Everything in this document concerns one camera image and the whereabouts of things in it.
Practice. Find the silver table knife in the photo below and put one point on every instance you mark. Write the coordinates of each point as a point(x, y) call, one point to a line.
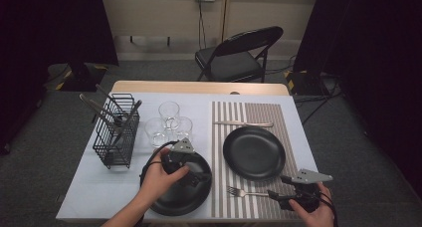
point(245, 123)

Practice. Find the person's left hand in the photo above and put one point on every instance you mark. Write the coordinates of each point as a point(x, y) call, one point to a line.
point(156, 183)

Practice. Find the clear drinking glass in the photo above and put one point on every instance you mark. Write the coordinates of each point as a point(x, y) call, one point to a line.
point(156, 134)
point(184, 129)
point(169, 109)

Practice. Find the brown white striped placemat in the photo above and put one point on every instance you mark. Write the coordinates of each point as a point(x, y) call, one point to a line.
point(232, 114)

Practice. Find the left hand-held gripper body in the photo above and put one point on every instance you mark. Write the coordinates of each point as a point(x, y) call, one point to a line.
point(177, 159)

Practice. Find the black stand base yellow stripes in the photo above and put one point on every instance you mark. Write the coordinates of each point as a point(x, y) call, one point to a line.
point(305, 82)
point(83, 81)

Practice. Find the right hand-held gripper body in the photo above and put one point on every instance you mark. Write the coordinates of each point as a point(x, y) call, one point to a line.
point(307, 195)

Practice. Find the black round plate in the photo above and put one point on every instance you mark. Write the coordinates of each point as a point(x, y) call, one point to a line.
point(185, 200)
point(253, 154)

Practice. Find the black folding chair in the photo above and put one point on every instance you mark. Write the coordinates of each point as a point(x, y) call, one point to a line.
point(232, 66)

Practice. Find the person's right hand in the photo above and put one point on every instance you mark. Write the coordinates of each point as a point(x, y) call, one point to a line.
point(320, 217)

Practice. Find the silver cutlery piece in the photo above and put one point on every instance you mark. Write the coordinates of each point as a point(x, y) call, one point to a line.
point(96, 109)
point(132, 115)
point(107, 96)

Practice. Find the silver fork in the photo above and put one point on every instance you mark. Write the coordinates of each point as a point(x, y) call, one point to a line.
point(237, 191)

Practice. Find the black curtain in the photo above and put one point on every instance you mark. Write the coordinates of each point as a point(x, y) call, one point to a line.
point(49, 28)
point(381, 54)

